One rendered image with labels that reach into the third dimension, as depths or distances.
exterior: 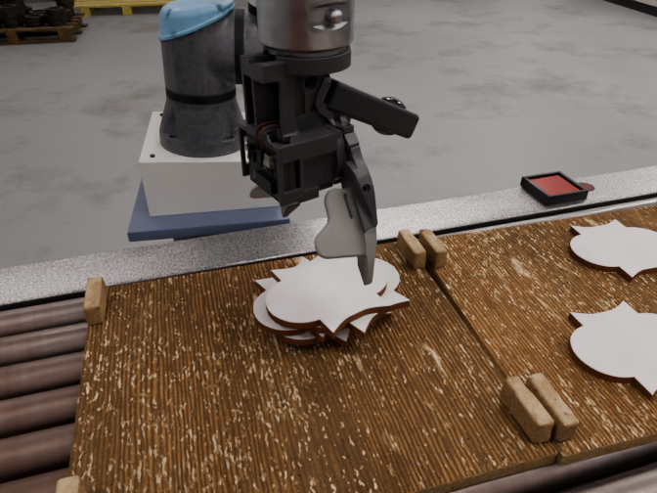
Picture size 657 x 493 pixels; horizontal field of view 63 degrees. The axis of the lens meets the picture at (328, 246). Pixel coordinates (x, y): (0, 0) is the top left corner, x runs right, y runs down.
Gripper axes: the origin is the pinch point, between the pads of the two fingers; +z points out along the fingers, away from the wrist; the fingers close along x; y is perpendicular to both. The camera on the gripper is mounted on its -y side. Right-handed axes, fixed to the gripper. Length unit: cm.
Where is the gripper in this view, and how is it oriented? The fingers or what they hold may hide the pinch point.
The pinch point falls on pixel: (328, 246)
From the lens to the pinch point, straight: 55.2
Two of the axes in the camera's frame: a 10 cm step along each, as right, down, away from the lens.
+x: 5.7, 4.6, -6.8
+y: -8.2, 3.2, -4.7
